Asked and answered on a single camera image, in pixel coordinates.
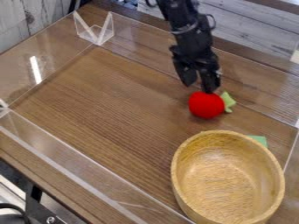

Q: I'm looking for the red felt strawberry toy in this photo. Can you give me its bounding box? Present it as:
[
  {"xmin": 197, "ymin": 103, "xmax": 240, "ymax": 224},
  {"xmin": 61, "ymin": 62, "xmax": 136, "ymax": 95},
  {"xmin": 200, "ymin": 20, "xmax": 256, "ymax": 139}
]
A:
[{"xmin": 188, "ymin": 91, "xmax": 236, "ymax": 119}]

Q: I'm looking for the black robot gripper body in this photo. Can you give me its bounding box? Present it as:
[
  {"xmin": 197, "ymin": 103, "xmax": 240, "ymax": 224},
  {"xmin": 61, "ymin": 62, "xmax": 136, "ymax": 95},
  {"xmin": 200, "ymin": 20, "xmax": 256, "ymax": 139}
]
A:
[{"xmin": 169, "ymin": 24, "xmax": 220, "ymax": 72}]

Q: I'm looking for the clear acrylic tray enclosure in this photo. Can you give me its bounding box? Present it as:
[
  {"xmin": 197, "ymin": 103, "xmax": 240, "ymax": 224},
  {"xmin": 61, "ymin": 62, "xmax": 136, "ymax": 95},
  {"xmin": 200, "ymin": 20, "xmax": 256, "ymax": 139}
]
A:
[{"xmin": 0, "ymin": 5, "xmax": 299, "ymax": 224}]

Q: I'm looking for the black table clamp bracket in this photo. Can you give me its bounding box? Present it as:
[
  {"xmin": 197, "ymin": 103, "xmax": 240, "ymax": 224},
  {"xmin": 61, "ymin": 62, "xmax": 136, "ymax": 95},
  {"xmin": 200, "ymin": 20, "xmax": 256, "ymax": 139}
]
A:
[{"xmin": 25, "ymin": 185, "xmax": 67, "ymax": 224}]

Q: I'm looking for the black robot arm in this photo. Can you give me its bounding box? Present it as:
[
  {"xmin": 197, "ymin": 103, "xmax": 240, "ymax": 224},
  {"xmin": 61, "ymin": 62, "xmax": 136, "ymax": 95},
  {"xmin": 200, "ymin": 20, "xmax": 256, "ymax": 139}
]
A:
[{"xmin": 156, "ymin": 0, "xmax": 220, "ymax": 94}]

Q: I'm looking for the green felt piece behind bowl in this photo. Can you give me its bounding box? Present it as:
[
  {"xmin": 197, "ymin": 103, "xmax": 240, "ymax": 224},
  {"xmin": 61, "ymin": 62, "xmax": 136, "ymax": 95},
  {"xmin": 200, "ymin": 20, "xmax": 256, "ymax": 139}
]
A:
[{"xmin": 248, "ymin": 136, "xmax": 267, "ymax": 147}]

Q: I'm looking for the wooden oval bowl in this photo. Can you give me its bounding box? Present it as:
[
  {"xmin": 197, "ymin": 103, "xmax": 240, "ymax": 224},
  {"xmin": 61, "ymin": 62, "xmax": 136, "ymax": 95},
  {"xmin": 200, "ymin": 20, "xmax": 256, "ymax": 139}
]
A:
[{"xmin": 171, "ymin": 130, "xmax": 286, "ymax": 224}]

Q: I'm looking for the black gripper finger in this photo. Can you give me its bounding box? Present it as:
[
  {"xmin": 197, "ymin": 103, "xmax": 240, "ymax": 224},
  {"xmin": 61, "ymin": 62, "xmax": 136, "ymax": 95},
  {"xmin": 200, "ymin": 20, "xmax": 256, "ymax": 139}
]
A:
[
  {"xmin": 200, "ymin": 69, "xmax": 222, "ymax": 94},
  {"xmin": 172, "ymin": 59, "xmax": 197, "ymax": 87}
]

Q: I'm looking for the black cable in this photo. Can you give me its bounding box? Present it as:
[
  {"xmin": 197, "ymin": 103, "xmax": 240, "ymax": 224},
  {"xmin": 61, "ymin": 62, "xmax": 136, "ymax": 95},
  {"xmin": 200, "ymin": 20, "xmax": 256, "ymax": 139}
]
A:
[{"xmin": 0, "ymin": 202, "xmax": 31, "ymax": 224}]

